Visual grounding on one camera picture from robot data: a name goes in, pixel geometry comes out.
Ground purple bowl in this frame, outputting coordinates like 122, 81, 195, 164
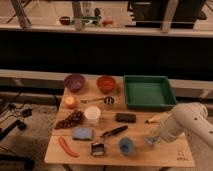
64, 74, 85, 92

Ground orange fruit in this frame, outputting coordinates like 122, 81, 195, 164
65, 96, 78, 109

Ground purple grape bunch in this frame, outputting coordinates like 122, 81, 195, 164
55, 110, 83, 130

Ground banana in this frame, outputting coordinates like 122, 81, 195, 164
146, 113, 170, 123

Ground black rectangular block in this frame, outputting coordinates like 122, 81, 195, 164
115, 113, 136, 123

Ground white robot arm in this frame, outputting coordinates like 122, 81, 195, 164
146, 102, 213, 149

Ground metal measuring spoon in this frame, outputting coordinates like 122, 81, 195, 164
81, 96, 115, 105

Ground black handled brush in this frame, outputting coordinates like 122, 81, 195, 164
90, 125, 128, 156

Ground white plastic cup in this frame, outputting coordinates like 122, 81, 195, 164
84, 106, 101, 125

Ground small blue cup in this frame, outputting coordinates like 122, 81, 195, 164
119, 137, 134, 155

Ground light blue towel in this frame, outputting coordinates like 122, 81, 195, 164
145, 136, 160, 145

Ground wooden table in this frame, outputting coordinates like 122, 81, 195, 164
44, 78, 196, 168

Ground green plastic tray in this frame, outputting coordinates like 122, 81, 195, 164
123, 75, 177, 110

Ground blue sponge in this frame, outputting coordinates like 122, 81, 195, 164
72, 127, 93, 140

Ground red chili pepper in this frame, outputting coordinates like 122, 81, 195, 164
58, 136, 79, 157

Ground red bowl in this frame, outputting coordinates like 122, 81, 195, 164
97, 75, 116, 94

